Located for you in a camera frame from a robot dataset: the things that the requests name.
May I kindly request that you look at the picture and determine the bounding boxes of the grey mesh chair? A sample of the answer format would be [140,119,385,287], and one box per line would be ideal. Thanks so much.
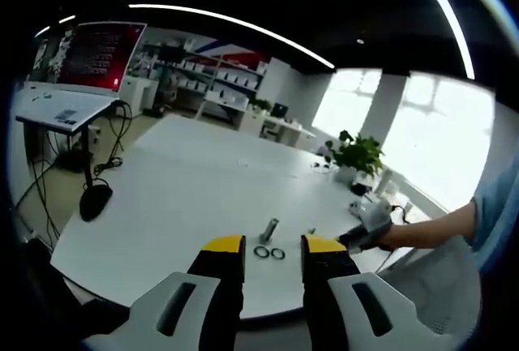
[375,236,484,338]

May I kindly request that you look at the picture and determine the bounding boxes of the black desk cables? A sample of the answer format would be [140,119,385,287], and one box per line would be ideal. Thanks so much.
[23,99,134,246]

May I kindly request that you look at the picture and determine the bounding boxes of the person's dark trouser leg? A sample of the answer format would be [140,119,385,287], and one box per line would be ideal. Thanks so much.
[22,236,131,330]

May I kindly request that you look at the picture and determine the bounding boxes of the red screen monitor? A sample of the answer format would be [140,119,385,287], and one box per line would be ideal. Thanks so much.
[28,21,148,93]

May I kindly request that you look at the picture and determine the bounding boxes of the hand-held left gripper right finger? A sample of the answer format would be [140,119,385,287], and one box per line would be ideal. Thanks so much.
[300,233,447,351]

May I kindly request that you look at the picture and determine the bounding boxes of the white low cabinet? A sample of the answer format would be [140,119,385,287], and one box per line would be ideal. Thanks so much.
[120,75,160,113]

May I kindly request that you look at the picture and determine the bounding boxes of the person's light blue shirt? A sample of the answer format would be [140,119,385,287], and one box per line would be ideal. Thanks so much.
[469,162,519,265]

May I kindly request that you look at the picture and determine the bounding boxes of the white standing desk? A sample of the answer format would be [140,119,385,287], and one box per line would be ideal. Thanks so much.
[15,80,122,190]

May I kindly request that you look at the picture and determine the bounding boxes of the white storage shelves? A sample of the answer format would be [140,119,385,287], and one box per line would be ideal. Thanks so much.
[173,48,269,105]

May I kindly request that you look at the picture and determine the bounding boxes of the curved ceiling light strip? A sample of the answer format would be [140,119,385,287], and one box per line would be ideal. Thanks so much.
[128,2,337,70]
[408,0,476,81]

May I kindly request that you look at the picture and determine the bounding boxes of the black desk foot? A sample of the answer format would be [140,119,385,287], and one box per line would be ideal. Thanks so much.
[78,183,114,223]

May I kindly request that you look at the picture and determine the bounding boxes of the thick threaded metal stud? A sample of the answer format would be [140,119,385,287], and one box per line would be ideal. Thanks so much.
[259,217,281,245]

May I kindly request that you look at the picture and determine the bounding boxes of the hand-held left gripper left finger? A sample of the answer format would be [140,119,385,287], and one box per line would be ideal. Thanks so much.
[84,233,247,351]

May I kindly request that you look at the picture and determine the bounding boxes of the large potted green plant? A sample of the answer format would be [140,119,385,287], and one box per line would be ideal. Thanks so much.
[323,129,386,185]

